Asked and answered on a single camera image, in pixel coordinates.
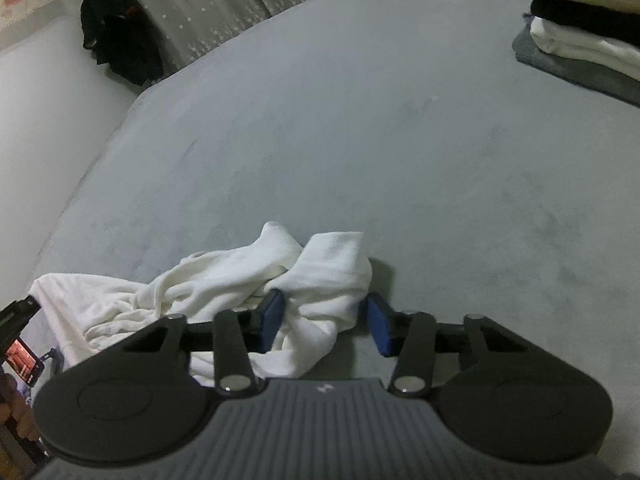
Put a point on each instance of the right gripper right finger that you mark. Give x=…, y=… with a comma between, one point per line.
x=389, y=329

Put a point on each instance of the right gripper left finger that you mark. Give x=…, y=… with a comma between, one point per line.
x=259, y=326

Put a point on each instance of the smartphone on stand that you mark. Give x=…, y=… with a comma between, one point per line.
x=24, y=362

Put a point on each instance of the grey bed cover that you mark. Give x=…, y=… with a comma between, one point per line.
x=481, y=185

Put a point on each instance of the black hanging garment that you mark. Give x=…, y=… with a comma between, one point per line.
x=119, y=34

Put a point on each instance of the white sweatshirt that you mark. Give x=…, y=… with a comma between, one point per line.
x=322, y=282

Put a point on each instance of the black folded garment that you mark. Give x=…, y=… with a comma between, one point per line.
x=596, y=20

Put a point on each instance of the grey folded garment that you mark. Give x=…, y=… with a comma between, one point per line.
x=584, y=74

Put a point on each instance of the white folded garment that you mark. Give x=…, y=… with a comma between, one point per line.
x=572, y=43

